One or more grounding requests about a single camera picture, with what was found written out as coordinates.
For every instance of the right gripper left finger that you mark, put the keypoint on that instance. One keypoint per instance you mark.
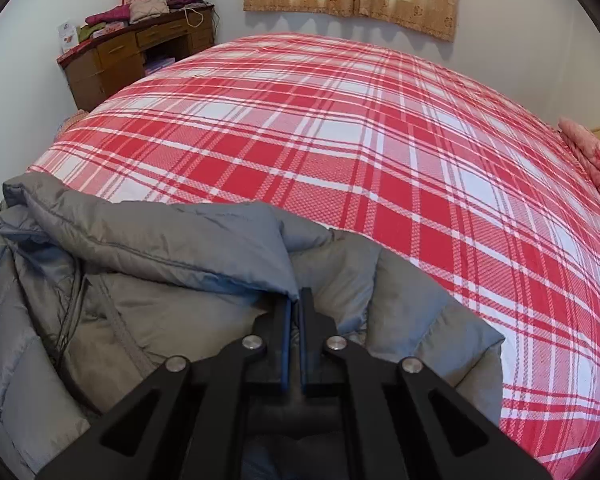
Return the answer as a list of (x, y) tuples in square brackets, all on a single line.
[(179, 422)]

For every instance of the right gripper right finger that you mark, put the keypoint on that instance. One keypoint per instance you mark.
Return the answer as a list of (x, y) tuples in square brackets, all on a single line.
[(400, 420)]

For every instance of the grey puffer jacket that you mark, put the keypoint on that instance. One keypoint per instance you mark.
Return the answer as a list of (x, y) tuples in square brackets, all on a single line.
[(95, 295)]

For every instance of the pile of clothes on floor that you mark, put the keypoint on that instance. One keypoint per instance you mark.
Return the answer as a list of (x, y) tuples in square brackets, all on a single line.
[(70, 122)]

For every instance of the red plaid bed sheet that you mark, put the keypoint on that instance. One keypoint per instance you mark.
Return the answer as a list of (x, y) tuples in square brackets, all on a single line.
[(445, 171)]

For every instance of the pink floral pillow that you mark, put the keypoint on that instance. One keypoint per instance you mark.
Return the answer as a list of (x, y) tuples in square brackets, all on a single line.
[(584, 146)]

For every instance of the purple storage box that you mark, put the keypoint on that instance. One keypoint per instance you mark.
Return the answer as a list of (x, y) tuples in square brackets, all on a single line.
[(159, 65)]

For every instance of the brown wooden desk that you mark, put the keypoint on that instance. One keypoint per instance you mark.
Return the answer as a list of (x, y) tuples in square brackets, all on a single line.
[(101, 67)]

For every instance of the green folded garment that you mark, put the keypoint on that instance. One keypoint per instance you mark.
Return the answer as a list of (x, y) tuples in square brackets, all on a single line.
[(86, 31)]

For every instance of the white card with picture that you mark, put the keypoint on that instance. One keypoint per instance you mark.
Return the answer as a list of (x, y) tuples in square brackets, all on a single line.
[(68, 36)]

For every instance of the beige folded garment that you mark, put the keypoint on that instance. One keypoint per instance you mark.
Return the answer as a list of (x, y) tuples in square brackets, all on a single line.
[(142, 10)]

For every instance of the magenta folded garment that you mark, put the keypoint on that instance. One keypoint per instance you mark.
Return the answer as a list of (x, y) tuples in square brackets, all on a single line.
[(116, 14)]

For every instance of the purple folded garment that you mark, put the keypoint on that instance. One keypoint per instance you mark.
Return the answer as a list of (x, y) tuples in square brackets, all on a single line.
[(180, 4)]

